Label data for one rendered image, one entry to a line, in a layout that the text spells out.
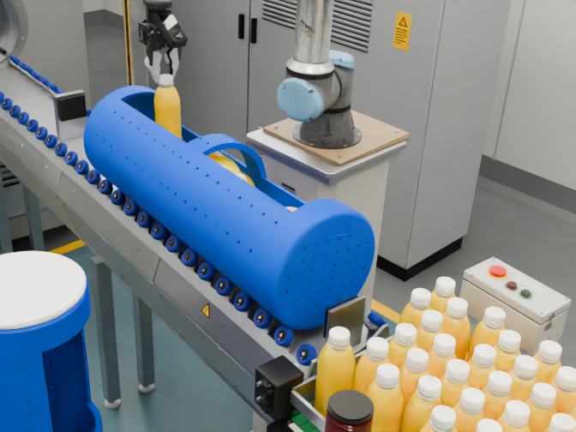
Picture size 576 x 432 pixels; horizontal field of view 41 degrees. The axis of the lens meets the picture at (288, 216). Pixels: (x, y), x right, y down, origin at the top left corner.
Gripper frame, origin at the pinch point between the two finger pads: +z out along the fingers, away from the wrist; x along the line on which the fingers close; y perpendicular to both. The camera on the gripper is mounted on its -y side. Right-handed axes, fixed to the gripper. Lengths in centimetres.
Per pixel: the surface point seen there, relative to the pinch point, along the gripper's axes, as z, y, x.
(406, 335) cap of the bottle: 18, -102, 9
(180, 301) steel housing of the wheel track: 43, -38, 20
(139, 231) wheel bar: 35.8, -13.6, 17.5
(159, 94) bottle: 3.9, -1.3, 2.7
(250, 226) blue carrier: 11, -63, 17
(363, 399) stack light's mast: 3, -121, 40
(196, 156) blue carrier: 6.6, -35.2, 12.6
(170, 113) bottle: 8.9, -3.7, 1.1
